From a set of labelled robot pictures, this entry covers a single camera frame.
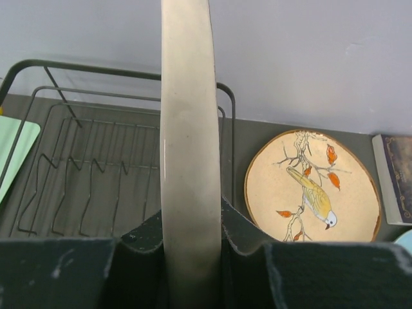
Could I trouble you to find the green paper folder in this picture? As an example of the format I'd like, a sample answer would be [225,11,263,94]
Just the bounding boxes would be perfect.
[0,115,41,201]

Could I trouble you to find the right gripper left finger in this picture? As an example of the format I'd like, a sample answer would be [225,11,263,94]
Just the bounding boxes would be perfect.
[1,212,167,308]

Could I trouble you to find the far bird plate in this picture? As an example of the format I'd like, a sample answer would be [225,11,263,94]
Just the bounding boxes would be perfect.
[244,129,382,242]

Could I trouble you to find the cream plate with sprig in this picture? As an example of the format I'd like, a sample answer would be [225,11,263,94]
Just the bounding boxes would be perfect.
[160,1,221,308]

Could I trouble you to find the black wire dish rack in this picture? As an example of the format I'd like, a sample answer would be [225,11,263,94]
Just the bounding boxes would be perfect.
[0,59,237,238]

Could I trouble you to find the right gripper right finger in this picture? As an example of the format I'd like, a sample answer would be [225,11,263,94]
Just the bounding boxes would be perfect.
[220,200,411,308]

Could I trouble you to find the dark paperback book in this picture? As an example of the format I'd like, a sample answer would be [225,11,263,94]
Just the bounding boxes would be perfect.
[372,135,411,225]

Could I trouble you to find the blue and white plate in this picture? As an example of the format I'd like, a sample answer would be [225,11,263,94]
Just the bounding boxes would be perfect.
[394,230,412,250]

